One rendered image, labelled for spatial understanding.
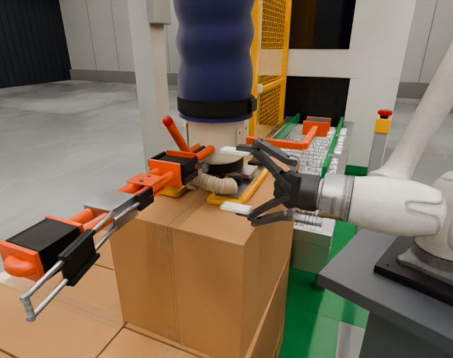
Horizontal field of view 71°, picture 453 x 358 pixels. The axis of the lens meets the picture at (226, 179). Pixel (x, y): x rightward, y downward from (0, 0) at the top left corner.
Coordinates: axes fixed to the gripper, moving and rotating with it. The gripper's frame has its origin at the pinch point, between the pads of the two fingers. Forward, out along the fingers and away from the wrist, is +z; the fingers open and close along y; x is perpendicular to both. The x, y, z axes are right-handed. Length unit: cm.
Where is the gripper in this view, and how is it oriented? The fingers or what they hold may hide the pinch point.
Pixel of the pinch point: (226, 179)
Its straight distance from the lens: 70.4
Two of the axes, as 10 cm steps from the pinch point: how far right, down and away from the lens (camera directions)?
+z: -9.2, -1.5, 3.6
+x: 3.9, -3.7, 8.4
